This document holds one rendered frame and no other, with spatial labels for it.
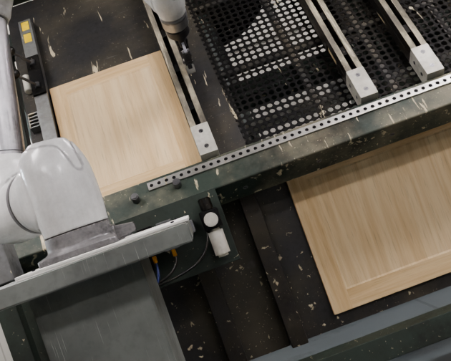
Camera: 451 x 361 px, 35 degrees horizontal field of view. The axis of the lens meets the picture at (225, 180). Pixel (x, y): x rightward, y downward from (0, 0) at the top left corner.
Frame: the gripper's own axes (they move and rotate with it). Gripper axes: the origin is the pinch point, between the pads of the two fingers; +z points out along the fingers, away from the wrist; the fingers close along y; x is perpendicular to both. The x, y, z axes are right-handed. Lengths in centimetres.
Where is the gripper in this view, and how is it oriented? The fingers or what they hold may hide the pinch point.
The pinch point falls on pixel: (189, 65)
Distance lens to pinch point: 253.6
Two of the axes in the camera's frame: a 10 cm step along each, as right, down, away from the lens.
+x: -9.4, 3.5, -0.3
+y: -3.0, -7.8, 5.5
